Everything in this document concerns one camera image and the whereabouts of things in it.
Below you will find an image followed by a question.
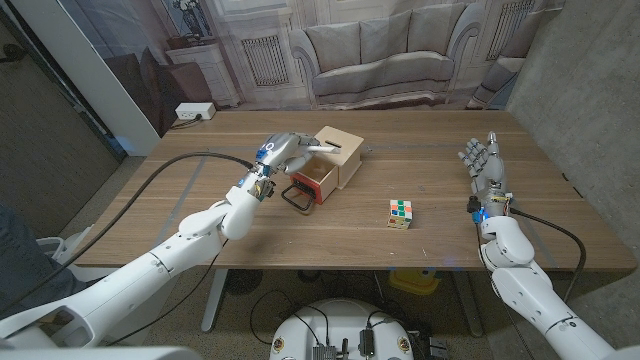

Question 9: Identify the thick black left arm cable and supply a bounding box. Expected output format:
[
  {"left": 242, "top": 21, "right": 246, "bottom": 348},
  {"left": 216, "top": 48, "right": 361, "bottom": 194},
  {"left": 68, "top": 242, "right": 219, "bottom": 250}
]
[{"left": 0, "top": 151, "right": 255, "bottom": 317}]

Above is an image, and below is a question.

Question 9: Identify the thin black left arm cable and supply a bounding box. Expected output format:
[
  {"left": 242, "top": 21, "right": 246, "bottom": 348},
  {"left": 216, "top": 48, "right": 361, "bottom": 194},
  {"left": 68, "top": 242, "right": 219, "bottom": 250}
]
[{"left": 106, "top": 238, "right": 230, "bottom": 347}]

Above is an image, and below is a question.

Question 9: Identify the white table leg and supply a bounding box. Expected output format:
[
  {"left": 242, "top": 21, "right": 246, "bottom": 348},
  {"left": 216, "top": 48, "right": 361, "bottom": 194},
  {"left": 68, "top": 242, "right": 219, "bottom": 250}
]
[
  {"left": 200, "top": 268, "right": 230, "bottom": 334},
  {"left": 452, "top": 269, "right": 485, "bottom": 339}
]

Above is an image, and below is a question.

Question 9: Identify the wooden box with slot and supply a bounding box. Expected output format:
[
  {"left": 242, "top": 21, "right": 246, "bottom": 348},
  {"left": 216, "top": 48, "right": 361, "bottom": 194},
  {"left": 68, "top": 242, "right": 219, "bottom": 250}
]
[{"left": 310, "top": 125, "right": 365, "bottom": 190}]

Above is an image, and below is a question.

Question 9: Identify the black metal drawer handle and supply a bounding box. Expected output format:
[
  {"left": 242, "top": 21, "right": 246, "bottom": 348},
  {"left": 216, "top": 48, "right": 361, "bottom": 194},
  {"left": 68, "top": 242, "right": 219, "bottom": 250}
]
[{"left": 280, "top": 183, "right": 316, "bottom": 212}]

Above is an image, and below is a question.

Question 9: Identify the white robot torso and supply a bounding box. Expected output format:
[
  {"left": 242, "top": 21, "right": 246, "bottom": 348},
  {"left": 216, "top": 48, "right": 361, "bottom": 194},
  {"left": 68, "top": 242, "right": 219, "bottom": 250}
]
[{"left": 268, "top": 298, "right": 415, "bottom": 360}]

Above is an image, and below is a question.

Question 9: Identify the yellow object under table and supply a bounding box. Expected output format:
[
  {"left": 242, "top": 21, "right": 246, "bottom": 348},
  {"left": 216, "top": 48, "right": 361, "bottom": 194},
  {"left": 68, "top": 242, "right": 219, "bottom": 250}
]
[{"left": 388, "top": 268, "right": 441, "bottom": 296}]

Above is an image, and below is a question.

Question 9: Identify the black ribbed round object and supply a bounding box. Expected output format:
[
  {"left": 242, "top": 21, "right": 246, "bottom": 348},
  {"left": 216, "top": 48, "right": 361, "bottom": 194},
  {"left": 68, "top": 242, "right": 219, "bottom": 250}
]
[{"left": 224, "top": 269, "right": 264, "bottom": 297}]

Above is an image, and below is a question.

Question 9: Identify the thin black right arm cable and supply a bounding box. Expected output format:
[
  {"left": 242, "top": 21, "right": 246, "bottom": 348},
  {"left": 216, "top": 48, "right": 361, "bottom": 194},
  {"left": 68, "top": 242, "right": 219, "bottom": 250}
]
[{"left": 472, "top": 222, "right": 527, "bottom": 360}]

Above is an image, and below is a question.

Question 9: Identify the black power strip cable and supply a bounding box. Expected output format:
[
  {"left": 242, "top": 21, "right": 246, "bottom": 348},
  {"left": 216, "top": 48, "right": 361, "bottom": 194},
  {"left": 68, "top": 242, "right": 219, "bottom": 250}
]
[{"left": 169, "top": 113, "right": 204, "bottom": 131}]

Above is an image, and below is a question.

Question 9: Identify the person's leg in jeans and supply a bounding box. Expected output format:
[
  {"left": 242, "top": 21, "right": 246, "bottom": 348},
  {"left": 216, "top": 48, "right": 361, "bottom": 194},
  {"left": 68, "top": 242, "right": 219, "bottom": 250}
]
[{"left": 0, "top": 202, "right": 92, "bottom": 322}]

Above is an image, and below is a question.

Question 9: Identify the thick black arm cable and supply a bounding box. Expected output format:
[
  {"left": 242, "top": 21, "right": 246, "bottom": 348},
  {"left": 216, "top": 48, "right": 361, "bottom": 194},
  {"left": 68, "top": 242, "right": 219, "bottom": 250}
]
[
  {"left": 0, "top": 151, "right": 255, "bottom": 317},
  {"left": 508, "top": 206, "right": 588, "bottom": 304}
]

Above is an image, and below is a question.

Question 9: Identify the rubik's cube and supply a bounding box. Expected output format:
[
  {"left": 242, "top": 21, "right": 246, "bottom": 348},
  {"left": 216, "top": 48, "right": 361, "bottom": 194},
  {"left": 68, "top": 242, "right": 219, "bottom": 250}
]
[{"left": 386, "top": 199, "right": 414, "bottom": 231}]

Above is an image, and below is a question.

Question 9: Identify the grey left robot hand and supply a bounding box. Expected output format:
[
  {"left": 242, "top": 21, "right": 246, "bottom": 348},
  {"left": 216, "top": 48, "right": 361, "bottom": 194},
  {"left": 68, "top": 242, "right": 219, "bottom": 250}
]
[{"left": 238, "top": 131, "right": 324, "bottom": 202}]

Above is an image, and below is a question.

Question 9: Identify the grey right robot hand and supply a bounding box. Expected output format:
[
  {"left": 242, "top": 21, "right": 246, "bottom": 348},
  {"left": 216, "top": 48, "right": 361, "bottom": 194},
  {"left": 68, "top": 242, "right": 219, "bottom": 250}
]
[{"left": 458, "top": 131, "right": 514, "bottom": 217}]

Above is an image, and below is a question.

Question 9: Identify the white chair base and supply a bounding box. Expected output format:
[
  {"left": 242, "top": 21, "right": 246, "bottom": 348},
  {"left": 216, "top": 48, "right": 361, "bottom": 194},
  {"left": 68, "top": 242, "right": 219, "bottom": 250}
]
[{"left": 34, "top": 224, "right": 132, "bottom": 284}]

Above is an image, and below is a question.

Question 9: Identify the white power strip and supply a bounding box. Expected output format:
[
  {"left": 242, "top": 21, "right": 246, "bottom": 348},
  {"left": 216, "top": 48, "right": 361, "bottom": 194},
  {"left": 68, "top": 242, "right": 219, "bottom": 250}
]
[{"left": 174, "top": 102, "right": 217, "bottom": 121}]

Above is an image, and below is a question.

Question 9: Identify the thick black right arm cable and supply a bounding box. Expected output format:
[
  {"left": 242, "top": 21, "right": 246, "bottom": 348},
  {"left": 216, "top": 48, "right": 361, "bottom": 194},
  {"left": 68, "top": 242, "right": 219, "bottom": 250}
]
[{"left": 508, "top": 206, "right": 588, "bottom": 304}]

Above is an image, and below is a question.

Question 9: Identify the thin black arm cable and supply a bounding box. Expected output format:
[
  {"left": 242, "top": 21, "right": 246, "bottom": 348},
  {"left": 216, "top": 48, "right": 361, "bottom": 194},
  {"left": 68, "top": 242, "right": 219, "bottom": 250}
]
[
  {"left": 106, "top": 238, "right": 230, "bottom": 347},
  {"left": 472, "top": 222, "right": 527, "bottom": 360}
]

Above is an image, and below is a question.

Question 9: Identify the printed living room backdrop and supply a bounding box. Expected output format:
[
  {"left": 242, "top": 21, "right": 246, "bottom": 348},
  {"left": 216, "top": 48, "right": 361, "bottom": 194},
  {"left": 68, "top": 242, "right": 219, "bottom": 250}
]
[{"left": 57, "top": 0, "right": 566, "bottom": 139}]

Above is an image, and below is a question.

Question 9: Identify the wooden drawer with red front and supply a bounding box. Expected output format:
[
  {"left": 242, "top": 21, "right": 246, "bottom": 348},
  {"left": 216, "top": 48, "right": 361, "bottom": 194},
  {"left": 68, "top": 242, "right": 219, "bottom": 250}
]
[{"left": 288, "top": 157, "right": 339, "bottom": 205}]

